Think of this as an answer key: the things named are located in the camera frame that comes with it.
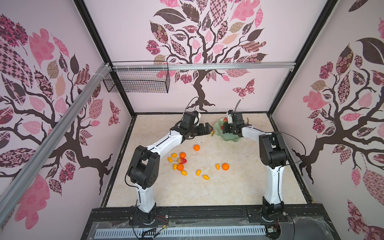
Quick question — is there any orange front right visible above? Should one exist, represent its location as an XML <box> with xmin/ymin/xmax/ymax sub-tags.
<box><xmin>222</xmin><ymin>163</ymin><xmax>230</xmax><ymax>171</ymax></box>

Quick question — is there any aluminium rail left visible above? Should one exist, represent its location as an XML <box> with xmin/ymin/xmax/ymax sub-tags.
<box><xmin>1</xmin><ymin>63</ymin><xmax>111</xmax><ymax>224</ymax></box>

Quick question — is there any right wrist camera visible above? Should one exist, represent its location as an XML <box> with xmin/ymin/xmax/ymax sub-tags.
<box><xmin>227</xmin><ymin>110</ymin><xmax>237</xmax><ymax>124</ymax></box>

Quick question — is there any orange bottom of cluster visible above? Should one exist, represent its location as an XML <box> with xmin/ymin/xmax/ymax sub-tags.
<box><xmin>177</xmin><ymin>164</ymin><xmax>184</xmax><ymax>171</ymax></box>

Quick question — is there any light green wavy fruit bowl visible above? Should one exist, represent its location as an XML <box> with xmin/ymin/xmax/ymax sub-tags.
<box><xmin>214</xmin><ymin>118</ymin><xmax>241</xmax><ymax>143</ymax></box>

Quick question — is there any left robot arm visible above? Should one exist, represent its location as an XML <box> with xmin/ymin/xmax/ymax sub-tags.
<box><xmin>125</xmin><ymin>111</ymin><xmax>214</xmax><ymax>225</ymax></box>

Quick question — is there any white vented cable duct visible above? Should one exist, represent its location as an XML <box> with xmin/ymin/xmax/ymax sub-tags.
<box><xmin>94</xmin><ymin>226</ymin><xmax>266</xmax><ymax>240</ymax></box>

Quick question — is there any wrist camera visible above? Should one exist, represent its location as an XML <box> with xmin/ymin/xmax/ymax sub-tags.
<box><xmin>192</xmin><ymin>111</ymin><xmax>201</xmax><ymax>125</ymax></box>
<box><xmin>227</xmin><ymin>110</ymin><xmax>237</xmax><ymax>124</ymax></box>

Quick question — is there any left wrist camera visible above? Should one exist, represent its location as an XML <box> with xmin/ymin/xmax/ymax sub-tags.
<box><xmin>192</xmin><ymin>111</ymin><xmax>201</xmax><ymax>125</ymax></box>

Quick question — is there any black wire basket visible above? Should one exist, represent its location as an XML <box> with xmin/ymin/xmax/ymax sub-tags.
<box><xmin>103</xmin><ymin>60</ymin><xmax>171</xmax><ymax>94</ymax></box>

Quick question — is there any black base frame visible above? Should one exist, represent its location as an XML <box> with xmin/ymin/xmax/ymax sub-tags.
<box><xmin>82</xmin><ymin>204</ymin><xmax>339</xmax><ymax>240</ymax></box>

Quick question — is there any aluminium rail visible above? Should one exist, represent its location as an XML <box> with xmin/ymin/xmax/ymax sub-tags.
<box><xmin>113</xmin><ymin>62</ymin><xmax>296</xmax><ymax>71</ymax></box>
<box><xmin>1</xmin><ymin>63</ymin><xmax>111</xmax><ymax>224</ymax></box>

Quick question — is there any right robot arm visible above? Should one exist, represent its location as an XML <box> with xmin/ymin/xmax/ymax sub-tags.
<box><xmin>223</xmin><ymin>110</ymin><xmax>289</xmax><ymax>222</ymax></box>

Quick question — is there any aluminium rail back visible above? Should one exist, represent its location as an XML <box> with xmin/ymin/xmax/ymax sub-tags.
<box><xmin>113</xmin><ymin>62</ymin><xmax>296</xmax><ymax>71</ymax></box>

